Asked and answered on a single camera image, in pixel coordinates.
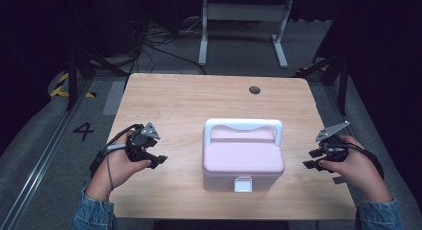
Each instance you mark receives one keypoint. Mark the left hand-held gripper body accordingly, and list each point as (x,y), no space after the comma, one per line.
(141,143)

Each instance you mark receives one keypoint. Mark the yellow black floor tape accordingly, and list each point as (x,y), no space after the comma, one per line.
(64,87)

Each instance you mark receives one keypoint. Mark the white metal stand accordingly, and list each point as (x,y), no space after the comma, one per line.
(244,27)

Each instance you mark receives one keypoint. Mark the person's left denim sleeve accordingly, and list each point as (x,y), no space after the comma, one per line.
(93,213)

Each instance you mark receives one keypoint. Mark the person's right denim sleeve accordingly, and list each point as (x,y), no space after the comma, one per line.
(379,215)

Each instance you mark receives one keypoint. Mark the person's right hand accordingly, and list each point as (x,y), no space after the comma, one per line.
(359,170)

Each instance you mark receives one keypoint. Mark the person's left hand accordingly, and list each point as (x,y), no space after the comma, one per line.
(120,167)

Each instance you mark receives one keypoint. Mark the black tripod stand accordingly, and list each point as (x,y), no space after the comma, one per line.
(333,75)
(84,62)

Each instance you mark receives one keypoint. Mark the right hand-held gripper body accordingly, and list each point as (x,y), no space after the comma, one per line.
(331,144)

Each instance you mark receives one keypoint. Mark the metal floor rail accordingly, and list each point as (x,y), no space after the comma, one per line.
(40,163)

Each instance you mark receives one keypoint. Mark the person's denim sleeve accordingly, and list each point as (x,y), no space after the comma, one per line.
(379,215)
(93,213)

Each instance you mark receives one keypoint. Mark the pink storage box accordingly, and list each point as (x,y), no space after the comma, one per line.
(243,157)

